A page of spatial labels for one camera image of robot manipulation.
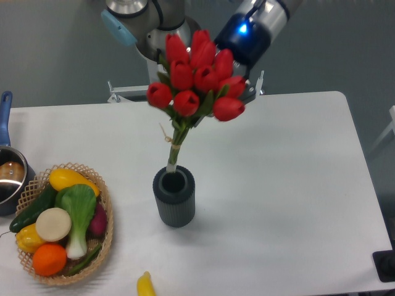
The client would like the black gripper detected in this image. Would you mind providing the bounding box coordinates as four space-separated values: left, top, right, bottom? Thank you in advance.
214 9 272 105

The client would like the red tulip bouquet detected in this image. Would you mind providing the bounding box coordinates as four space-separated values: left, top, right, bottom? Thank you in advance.
146 30 246 173

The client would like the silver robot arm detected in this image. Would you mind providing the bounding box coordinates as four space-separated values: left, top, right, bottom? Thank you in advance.
101 1 301 82

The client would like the dark grey ribbed vase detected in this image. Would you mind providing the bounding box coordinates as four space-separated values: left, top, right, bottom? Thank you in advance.
152 165 196 228

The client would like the green bok choy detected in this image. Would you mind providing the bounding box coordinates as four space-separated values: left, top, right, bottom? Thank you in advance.
55 184 96 260

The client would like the purple sweet potato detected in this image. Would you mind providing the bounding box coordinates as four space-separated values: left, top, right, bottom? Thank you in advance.
88 203 107 237

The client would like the yellow squash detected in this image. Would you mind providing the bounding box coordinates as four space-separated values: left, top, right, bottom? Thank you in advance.
49 168 100 197

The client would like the black device at table edge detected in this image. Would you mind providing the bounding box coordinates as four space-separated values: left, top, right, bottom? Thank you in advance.
372 250 394 282

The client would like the yellow banana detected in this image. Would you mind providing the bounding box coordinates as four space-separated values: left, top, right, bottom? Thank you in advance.
136 271 157 296

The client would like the green bean pod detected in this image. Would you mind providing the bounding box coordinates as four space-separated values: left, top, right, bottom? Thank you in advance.
65 244 102 276

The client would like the woven wicker basket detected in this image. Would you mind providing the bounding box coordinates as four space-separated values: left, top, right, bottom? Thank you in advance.
15 162 114 286

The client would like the dark green cucumber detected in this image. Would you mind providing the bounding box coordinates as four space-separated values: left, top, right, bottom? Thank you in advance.
9 184 57 233

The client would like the round cream bun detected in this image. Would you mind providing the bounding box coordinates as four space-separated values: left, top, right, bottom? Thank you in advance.
35 207 72 242

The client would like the orange fruit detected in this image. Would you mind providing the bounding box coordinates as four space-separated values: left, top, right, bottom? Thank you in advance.
33 243 67 276

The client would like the yellow bell pepper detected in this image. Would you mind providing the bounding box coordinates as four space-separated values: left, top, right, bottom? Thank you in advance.
15 223 46 253

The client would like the white frame at right edge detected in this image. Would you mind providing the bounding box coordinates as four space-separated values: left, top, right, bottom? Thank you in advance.
375 106 395 145

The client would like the blue handled saucepan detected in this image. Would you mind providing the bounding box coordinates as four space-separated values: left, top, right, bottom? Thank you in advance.
1 91 35 216

